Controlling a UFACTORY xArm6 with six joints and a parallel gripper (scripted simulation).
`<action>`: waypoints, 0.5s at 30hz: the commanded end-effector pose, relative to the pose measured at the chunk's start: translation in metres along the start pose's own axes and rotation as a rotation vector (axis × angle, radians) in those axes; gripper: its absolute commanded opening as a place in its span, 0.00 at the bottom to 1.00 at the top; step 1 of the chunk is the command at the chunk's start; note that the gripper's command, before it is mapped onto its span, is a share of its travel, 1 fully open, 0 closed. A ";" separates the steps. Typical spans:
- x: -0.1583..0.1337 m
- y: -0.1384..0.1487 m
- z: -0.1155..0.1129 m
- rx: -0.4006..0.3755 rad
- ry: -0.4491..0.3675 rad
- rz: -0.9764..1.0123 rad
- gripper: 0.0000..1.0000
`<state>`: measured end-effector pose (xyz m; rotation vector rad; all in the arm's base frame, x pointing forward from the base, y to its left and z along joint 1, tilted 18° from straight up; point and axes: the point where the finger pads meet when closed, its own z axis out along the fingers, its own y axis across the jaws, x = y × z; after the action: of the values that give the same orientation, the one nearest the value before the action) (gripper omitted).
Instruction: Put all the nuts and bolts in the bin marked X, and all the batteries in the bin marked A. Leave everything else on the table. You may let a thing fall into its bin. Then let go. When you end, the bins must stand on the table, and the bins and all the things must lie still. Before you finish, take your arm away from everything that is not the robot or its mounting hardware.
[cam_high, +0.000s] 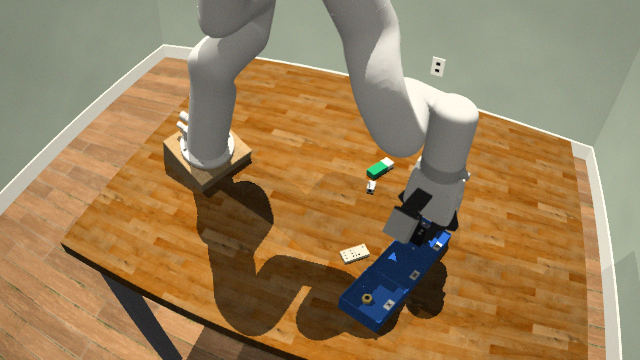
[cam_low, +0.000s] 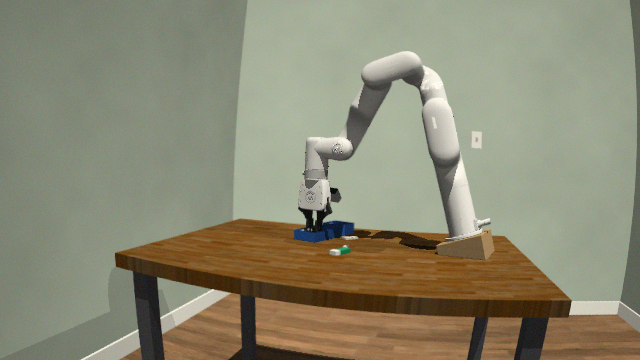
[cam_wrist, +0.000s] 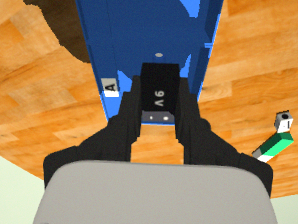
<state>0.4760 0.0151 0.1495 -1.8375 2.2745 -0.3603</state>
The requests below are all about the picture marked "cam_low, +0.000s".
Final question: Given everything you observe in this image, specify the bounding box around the blue three-compartment bin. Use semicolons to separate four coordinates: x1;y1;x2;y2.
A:
294;221;354;243

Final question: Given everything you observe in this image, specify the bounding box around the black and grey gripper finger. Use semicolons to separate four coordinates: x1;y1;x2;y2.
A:
298;207;314;231
315;201;332;232

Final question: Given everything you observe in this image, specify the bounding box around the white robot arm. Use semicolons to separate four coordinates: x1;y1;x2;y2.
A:
302;51;490;242

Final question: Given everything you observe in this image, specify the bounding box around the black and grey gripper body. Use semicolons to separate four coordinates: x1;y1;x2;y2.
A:
299;178;331;211

